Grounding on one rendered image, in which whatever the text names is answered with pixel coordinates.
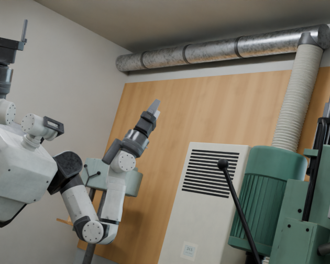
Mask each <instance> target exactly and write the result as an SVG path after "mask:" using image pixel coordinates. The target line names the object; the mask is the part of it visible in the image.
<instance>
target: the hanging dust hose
mask: <svg viewBox="0 0 330 264"><path fill-rule="evenodd" d="M322 55H323V49H322V48H320V47H318V46H315V45H310V44H303V45H299V46H298V48H297V52H296V56H295V61H294V64H293V69H292V72H291V76H290V79H289V84H288V87H287V91H286V93H285V97H284V100H283V102H282V107H281V110H280V113H279V118H278V121H277V124H276V129H275V132H274V133H275V134H274V137H273V140H272V143H271V144H272V145H271V146H272V147H277V148H282V149H286V150H289V151H293V152H296V150H297V147H298V144H299V143H298V142H299V139H300V136H301V135H300V134H301V131H302V128H303V127H302V126H303V123H304V120H305V116H306V113H307V110H308V107H309V106H308V105H309V102H310V99H311V97H312V96H311V95H312V92H313V89H314V86H315V85H314V84H315V81H316V79H317V74H318V70H319V68H320V62H321V59H322V58H321V57H322ZM269 259H270V258H269V257H266V259H265V260H264V261H263V264H268V263H269Z"/></svg>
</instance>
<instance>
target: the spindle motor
mask: <svg viewBox="0 0 330 264"><path fill-rule="evenodd" d="M306 168H307V159H306V157H304V156H302V155H300V154H298V153H296V152H293V151H289V150H286V149H282V148H277V147H272V146H253V147H252V148H251V150H250V153H249V157H248V161H247V165H246V170H245V175H244V178H243V182H242V186H241V190H240V194H239V198H238V200H239V202H240V205H241V208H242V211H243V213H244V216H245V219H246V222H247V224H248V227H249V230H250V232H251V235H252V238H253V240H254V243H255V246H256V248H257V252H258V254H259V255H262V256H266V257H270V254H271V250H272V245H273V241H274V236H275V233H276V229H277V224H278V219H279V215H280V210H281V206H282V201H283V197H284V192H285V187H286V184H287V180H288V179H294V180H300V181H304V178H305V173H306ZM228 244H229V245H230V246H232V247H233V248H237V249H240V250H244V251H248V252H252V251H251V247H250V245H249V242H248V239H247V236H246V233H245V231H244V228H243V225H242V223H241V220H240V217H239V214H238V212H237V209H236V211H235V215H234V220H233V224H232V228H231V231H230V236H229V239H228Z"/></svg>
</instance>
